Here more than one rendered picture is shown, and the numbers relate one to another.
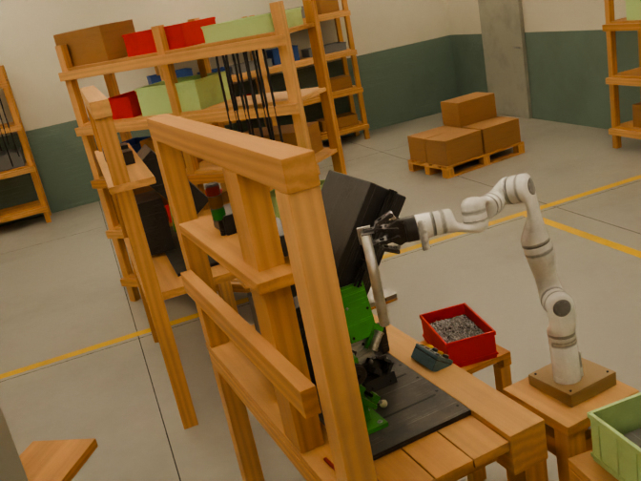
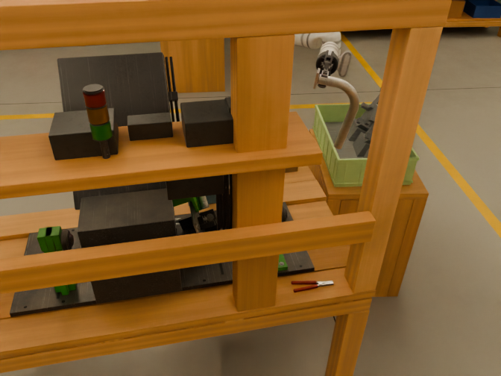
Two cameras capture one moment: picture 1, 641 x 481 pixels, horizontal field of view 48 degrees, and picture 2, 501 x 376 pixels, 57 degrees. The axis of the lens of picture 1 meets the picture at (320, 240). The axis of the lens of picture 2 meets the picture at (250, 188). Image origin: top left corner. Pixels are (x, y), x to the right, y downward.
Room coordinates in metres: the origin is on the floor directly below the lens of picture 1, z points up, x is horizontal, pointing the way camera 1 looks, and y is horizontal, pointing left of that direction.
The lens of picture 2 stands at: (1.97, 1.29, 2.20)
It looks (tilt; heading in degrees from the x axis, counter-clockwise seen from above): 36 degrees down; 279
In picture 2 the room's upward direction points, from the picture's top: 1 degrees clockwise
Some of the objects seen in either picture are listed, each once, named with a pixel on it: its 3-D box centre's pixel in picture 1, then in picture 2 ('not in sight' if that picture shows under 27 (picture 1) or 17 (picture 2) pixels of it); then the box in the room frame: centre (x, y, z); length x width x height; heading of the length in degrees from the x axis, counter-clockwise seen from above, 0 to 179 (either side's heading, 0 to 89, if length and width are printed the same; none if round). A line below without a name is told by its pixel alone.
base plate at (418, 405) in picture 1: (341, 372); (167, 251); (2.51, 0.02, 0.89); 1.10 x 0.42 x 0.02; 22
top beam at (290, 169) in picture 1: (210, 142); (135, 16); (2.40, 0.30, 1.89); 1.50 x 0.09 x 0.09; 22
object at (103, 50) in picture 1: (203, 162); not in sight; (5.80, 0.81, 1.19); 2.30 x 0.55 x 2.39; 57
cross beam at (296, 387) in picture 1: (236, 327); (165, 254); (2.37, 0.36, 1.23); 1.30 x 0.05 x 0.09; 22
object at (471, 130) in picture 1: (463, 133); not in sight; (8.76, -1.99, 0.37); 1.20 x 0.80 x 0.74; 114
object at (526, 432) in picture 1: (404, 362); (164, 219); (2.62, -0.24, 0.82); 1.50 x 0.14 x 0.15; 22
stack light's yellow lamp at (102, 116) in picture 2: (216, 201); (98, 113); (2.51, 0.34, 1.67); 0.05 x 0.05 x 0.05
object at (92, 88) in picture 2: (213, 189); (94, 96); (2.51, 0.34, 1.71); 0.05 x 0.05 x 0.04
